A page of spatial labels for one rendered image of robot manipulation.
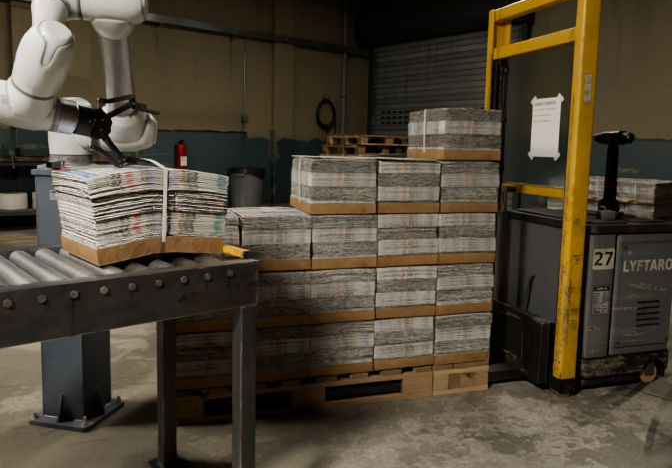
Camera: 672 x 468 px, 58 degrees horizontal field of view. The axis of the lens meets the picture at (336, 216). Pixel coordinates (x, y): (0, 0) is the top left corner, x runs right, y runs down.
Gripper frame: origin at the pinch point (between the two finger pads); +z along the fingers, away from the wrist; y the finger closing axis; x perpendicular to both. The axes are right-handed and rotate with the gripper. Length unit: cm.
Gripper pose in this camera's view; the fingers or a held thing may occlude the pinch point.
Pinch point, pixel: (149, 136)
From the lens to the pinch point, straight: 176.6
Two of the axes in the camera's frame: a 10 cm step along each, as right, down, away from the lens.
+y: -1.8, 9.8, 0.0
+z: 7.4, 1.4, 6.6
